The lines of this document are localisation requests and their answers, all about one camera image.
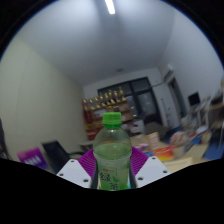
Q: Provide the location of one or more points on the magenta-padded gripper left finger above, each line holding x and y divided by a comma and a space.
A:
75, 173

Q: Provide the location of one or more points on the upright orange box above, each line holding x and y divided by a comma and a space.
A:
153, 141

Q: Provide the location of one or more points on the orange book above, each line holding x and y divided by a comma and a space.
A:
164, 154

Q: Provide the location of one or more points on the white air conditioner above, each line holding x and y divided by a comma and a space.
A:
166, 70

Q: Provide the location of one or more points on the dark glass double door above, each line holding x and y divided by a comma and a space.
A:
145, 100

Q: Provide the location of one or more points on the black office chair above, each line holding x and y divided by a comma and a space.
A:
56, 155

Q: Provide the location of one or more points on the ceiling tube light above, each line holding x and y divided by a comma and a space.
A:
110, 6

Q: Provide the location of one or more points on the purple sign board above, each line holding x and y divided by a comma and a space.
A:
31, 157

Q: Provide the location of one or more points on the black computer monitor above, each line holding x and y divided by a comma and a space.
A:
193, 99

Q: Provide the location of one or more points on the pink flowers in white pot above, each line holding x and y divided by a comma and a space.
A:
178, 141

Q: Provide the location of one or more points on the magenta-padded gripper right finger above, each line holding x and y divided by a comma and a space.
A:
151, 170

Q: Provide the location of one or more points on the green tea bottle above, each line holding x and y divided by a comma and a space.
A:
112, 151

